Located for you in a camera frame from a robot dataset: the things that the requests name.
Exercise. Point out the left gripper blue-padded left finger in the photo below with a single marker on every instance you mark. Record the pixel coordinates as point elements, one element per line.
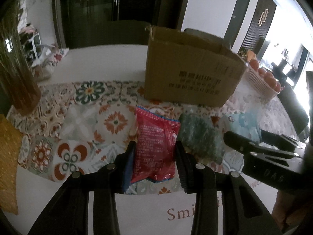
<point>129,163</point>

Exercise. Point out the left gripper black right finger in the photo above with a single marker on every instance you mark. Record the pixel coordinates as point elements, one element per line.
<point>185,163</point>

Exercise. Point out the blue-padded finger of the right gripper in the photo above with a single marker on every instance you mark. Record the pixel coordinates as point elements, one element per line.
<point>244,146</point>

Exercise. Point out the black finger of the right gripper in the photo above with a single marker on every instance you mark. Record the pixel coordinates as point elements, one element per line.
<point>282,142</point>

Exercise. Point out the dark green fuzzy pouch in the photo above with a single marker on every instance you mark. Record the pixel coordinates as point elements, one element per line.
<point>200,136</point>

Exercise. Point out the red snack packet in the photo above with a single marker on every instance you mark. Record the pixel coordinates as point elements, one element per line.
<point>154,155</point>

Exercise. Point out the light blue snack packet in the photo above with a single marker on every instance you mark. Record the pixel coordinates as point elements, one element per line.
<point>245,124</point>

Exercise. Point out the dark chair right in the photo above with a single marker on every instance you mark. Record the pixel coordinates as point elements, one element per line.
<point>294,109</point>

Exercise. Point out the dark chair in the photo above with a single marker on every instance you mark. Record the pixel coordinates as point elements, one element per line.
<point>124,32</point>
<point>208,36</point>
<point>294,109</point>

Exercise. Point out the white basket of oranges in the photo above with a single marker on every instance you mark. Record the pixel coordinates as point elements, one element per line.
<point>263,81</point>

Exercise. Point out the patterned tile tablecloth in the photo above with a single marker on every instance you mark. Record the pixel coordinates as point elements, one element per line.
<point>83,126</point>

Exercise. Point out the brown cardboard box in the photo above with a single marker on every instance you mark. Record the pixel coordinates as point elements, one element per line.
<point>184,68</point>

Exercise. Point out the dark chair middle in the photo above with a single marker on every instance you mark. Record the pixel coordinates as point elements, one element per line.
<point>208,36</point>

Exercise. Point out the dark chair left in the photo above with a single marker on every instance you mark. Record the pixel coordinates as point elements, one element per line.
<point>124,32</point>

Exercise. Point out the glass vase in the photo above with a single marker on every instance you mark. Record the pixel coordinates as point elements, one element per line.
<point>16,77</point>

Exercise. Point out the white shoe rack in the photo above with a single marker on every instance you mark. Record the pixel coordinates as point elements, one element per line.
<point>31,43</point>

